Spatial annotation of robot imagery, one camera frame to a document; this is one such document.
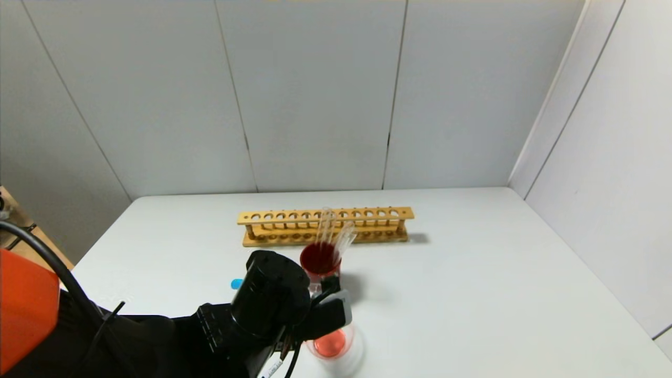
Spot test tube with blue pigment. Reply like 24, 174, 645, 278
231, 278, 322, 298

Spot wooden test tube rack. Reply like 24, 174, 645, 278
237, 206, 415, 248

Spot red cup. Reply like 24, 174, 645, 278
300, 241, 342, 280

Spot clear glass beaker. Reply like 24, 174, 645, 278
306, 324, 364, 376

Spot black stand in background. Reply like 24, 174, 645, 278
0, 189, 37, 250

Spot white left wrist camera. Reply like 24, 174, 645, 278
307, 290, 353, 339

